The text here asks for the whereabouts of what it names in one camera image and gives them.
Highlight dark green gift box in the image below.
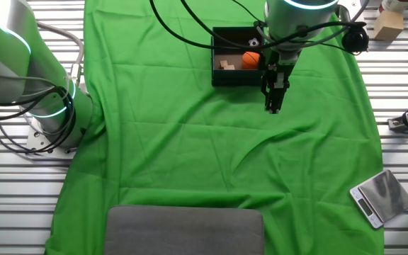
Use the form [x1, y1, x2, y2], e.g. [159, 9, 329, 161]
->
[210, 26, 267, 88]

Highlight black cable loop bundle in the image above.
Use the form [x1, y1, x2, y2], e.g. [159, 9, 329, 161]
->
[0, 84, 78, 155]

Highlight green cloth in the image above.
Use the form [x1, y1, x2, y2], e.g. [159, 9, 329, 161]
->
[44, 0, 385, 255]

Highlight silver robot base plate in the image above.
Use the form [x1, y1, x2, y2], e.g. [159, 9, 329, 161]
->
[25, 116, 79, 157]

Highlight grey fabric cushion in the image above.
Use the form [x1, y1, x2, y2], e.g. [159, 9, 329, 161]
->
[103, 204, 266, 255]

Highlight orange toy basketball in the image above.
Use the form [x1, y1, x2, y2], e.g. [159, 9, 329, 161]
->
[241, 51, 261, 71]

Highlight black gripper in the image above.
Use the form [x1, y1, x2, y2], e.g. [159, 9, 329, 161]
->
[260, 52, 299, 115]

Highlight black round cable coil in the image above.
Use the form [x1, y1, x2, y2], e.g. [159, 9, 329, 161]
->
[341, 25, 370, 56]

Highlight thin black cable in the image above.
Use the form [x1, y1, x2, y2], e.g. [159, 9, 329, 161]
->
[229, 0, 266, 28]

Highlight large wooden block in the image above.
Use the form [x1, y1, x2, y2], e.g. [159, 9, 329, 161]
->
[373, 9, 405, 43]

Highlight silver digital scale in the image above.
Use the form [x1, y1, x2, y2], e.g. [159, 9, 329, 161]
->
[348, 169, 408, 230]

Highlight white red container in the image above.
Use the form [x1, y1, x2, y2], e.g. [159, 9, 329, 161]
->
[378, 0, 408, 14]

